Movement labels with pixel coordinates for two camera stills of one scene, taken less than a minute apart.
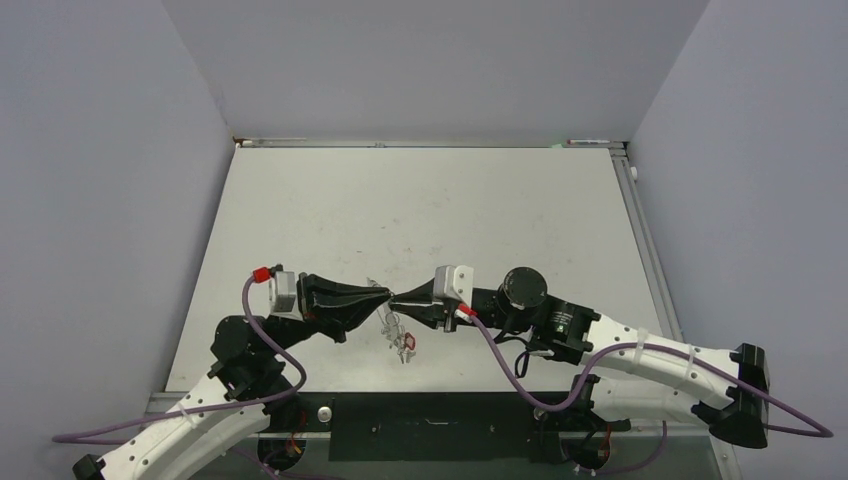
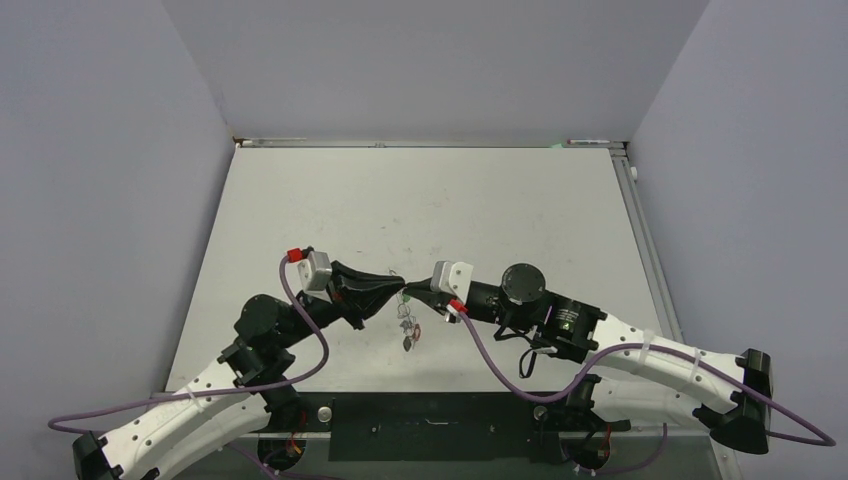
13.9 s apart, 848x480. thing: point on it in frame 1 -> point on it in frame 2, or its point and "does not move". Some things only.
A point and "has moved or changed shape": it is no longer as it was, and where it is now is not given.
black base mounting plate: x=471 y=427 does not move
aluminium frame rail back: x=281 y=141 does not move
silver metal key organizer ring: x=393 y=332 has moved or changed shape
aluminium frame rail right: x=660 y=287 does not move
